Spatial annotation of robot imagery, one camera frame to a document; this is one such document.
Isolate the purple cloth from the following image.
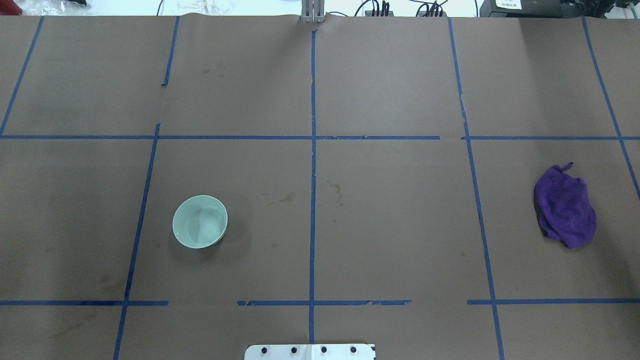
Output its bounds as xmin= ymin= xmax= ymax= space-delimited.
xmin=533 ymin=162 xmax=597 ymax=249

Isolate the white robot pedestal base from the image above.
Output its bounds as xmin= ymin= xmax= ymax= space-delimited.
xmin=244 ymin=343 xmax=377 ymax=360

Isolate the mint green bowl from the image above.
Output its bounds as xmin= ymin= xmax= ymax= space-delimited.
xmin=172 ymin=194 xmax=229 ymax=249

